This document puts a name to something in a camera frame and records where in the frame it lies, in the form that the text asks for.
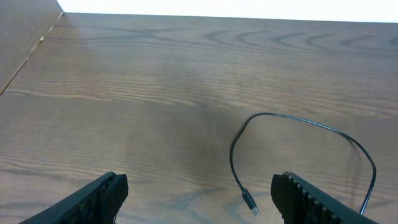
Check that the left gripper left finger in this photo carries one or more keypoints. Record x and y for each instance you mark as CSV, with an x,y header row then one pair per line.
x,y
97,202

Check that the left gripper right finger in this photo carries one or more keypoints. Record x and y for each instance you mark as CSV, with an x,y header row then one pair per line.
x,y
300,202

